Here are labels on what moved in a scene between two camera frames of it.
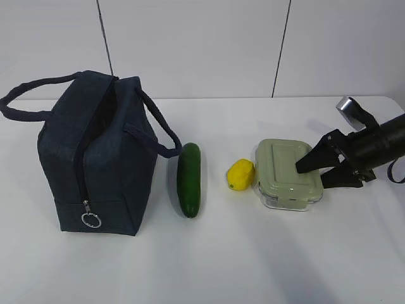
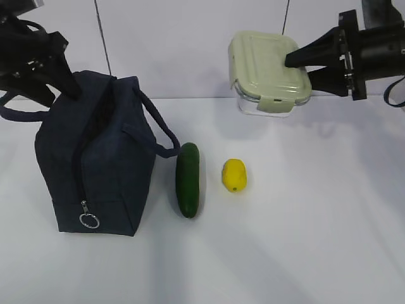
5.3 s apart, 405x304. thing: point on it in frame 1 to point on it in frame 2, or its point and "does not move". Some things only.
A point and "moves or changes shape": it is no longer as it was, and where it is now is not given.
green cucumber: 188,175 does not move
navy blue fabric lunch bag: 98,144 does not move
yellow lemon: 240,175 moves or changes shape
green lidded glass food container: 280,185 to 264,85
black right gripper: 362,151 to 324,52
